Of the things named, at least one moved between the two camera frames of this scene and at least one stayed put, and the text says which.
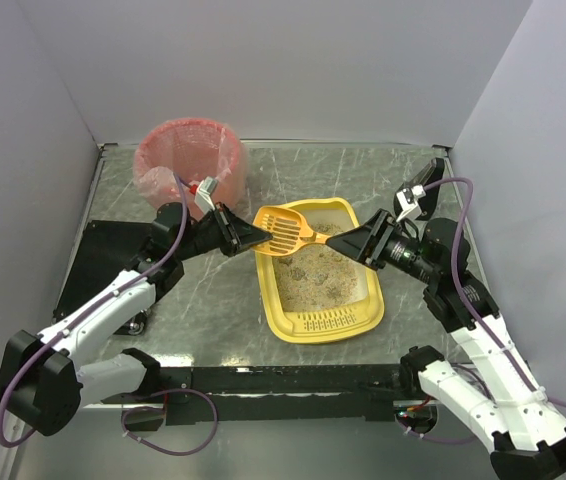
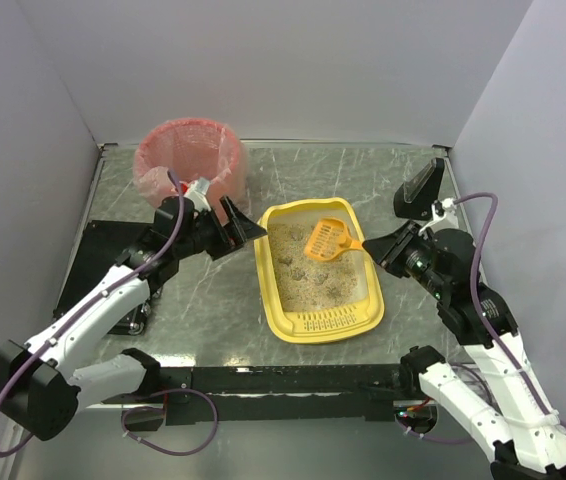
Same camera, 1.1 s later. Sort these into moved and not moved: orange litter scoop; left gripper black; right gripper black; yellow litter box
Moved: right gripper black; orange litter scoop
Not moved: left gripper black; yellow litter box
